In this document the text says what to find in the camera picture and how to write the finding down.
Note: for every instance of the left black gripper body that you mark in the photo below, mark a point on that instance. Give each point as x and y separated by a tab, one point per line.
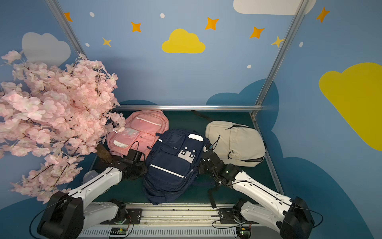
137	169

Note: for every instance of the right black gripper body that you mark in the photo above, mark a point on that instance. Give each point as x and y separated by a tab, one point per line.
207	161

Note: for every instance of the navy blue backpack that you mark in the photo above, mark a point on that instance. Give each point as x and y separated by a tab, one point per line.
174	161

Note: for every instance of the pink backpack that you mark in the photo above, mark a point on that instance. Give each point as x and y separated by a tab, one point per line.
140	133

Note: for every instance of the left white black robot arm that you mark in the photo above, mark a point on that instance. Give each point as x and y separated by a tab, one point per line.
68	214

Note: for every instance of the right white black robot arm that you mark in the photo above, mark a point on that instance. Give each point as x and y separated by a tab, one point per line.
291	218

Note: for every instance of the beige backpack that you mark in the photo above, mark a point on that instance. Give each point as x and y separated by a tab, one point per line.
237	144

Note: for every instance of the right green circuit board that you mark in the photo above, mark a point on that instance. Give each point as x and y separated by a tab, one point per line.
243	233

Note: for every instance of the green circuit board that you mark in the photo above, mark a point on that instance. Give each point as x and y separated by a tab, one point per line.
243	233
118	232

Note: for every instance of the rear horizontal aluminium bar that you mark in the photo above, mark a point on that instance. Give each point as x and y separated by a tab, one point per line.
230	108

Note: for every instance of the left green circuit board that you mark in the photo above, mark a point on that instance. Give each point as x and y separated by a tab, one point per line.
118	232

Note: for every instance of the pink cherry blossom tree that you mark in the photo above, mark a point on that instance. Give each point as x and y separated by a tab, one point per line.
59	114

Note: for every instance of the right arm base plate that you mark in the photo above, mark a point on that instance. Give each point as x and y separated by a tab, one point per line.
232	216

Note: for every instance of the right side floor rail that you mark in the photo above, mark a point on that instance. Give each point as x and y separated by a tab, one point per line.
268	159

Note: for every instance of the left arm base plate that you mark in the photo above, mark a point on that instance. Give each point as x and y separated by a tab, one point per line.
131	216

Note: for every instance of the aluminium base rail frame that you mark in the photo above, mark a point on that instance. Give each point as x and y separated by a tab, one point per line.
188	220

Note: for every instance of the left aluminium frame post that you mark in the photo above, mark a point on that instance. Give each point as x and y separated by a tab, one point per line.
59	14

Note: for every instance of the aluminium frame post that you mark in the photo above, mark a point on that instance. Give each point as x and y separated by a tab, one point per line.
290	34
59	14

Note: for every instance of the right aluminium frame post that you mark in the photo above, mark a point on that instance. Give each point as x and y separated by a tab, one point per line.
290	34

